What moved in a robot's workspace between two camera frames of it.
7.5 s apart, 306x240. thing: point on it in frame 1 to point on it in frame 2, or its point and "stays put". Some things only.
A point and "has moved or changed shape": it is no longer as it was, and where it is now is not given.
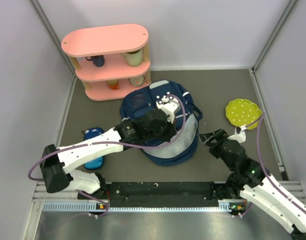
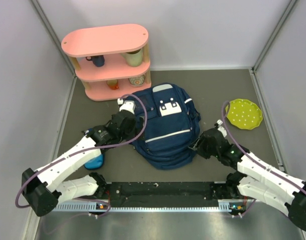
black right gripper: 219,135 to 198,145
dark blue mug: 98,60 stays put
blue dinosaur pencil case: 98,162 stays put
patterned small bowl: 137,81 stays put
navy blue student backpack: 134,102 has moved or changed shape
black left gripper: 171,132 to 135,131
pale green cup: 134,58 stays put
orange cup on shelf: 112,84 stays put
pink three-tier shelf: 110,62 stays put
